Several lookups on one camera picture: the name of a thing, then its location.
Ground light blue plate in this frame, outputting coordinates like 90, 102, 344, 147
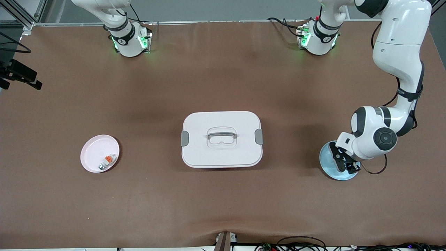
319, 140, 361, 181

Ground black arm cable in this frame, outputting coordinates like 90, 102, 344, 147
361, 22, 424, 175
0, 32, 32, 54

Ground metal clamp bracket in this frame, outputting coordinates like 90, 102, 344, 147
214, 231, 238, 251

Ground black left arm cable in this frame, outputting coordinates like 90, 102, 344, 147
361, 22, 424, 175

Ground grey orange switch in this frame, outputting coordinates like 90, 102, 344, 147
98, 154, 117, 171

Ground white lidded storage box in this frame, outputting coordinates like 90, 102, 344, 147
180, 111, 264, 169

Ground black cable bundle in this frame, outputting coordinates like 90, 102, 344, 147
254, 236, 446, 251

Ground pink plate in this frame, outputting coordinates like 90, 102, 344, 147
80, 135, 120, 173

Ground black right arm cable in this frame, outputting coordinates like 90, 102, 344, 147
0, 32, 32, 54

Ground black arm base cables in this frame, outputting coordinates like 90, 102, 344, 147
268, 17, 305, 37

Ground brown table mat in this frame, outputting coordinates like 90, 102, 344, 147
0, 20, 446, 250

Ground aluminium frame post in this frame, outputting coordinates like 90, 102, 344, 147
0, 0, 47, 30

